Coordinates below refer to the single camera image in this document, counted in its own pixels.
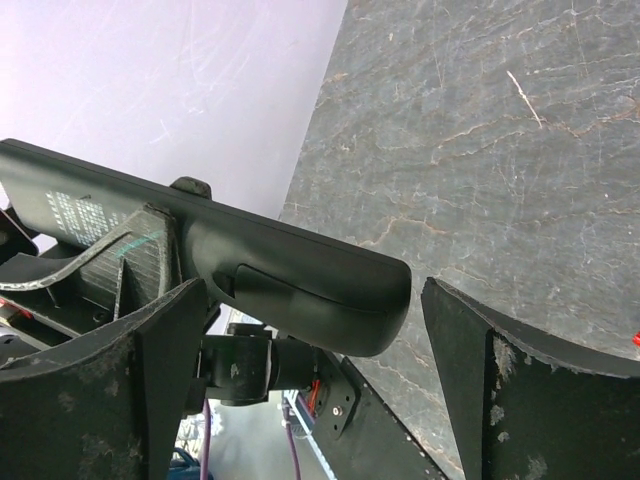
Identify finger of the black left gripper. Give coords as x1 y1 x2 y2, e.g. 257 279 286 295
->
170 176 212 200

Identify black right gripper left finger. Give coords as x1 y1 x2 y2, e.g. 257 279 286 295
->
1 279 207 479

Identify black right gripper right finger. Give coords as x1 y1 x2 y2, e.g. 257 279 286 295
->
421 278 639 479

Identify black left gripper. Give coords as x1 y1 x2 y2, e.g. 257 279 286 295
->
1 204 182 366

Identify black remote control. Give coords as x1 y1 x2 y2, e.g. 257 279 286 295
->
1 139 412 357

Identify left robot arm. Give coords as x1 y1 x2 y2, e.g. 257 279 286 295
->
1 203 318 412

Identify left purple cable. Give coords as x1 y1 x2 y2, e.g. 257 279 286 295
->
199 399 306 480

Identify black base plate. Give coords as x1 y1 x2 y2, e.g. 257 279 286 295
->
282 350 447 480

